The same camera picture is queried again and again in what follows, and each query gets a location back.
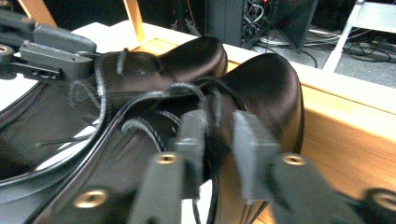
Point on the dark computer tower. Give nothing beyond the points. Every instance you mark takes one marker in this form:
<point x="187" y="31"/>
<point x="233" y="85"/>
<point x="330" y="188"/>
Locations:
<point x="227" y="20"/>

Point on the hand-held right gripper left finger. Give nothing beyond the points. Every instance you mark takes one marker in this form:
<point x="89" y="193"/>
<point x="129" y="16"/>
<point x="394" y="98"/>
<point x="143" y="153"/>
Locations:
<point x="190" y="149"/>

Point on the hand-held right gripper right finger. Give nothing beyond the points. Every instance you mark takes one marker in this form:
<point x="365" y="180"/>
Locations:
<point x="253" y="155"/>

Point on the white metal table frame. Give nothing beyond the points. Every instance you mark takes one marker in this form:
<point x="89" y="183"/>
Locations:
<point x="370" y="18"/>

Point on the dark leaning panel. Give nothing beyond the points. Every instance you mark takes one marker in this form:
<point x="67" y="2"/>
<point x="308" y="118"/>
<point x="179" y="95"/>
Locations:
<point x="292" y="21"/>

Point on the orange wooden bar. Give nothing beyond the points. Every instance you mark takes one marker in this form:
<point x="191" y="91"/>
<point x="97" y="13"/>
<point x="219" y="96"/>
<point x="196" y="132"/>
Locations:
<point x="135" y="18"/>
<point x="37" y="11"/>

